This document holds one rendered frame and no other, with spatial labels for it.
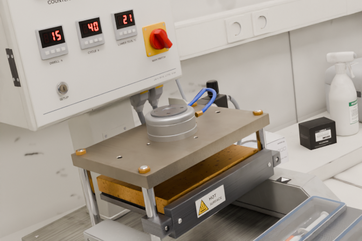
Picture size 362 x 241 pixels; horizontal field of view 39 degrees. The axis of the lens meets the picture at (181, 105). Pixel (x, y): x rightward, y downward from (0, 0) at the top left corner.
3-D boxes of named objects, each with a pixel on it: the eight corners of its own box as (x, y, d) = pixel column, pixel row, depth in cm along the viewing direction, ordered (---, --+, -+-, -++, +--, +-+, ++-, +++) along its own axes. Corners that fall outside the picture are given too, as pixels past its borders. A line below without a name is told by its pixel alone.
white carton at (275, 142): (197, 177, 140) (193, 153, 138) (259, 151, 151) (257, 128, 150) (224, 190, 130) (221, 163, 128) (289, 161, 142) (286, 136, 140)
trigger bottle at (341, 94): (328, 136, 155) (322, 56, 148) (334, 127, 162) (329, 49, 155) (357, 137, 151) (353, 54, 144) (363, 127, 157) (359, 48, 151)
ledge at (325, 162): (167, 190, 146) (165, 176, 144) (357, 110, 188) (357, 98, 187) (235, 226, 121) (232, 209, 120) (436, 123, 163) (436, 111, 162)
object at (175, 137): (61, 198, 86) (43, 125, 82) (188, 136, 106) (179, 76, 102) (157, 238, 68) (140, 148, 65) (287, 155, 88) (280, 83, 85)
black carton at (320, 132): (299, 144, 152) (297, 122, 150) (325, 137, 154) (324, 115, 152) (310, 150, 146) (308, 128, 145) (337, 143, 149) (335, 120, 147)
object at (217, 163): (100, 199, 83) (89, 144, 80) (193, 151, 97) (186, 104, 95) (173, 226, 71) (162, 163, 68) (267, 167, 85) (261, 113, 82)
